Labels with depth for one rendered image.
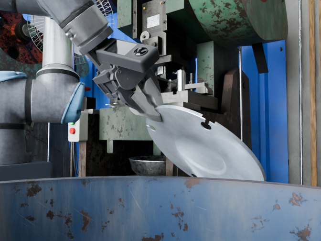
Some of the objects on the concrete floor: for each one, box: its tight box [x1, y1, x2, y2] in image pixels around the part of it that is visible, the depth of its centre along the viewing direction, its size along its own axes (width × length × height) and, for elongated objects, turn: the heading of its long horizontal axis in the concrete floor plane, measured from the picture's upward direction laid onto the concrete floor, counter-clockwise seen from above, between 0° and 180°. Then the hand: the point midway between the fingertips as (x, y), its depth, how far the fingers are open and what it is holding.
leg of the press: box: [166, 67, 252, 177], centre depth 133 cm, size 92×12×90 cm
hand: (161, 115), depth 58 cm, fingers closed
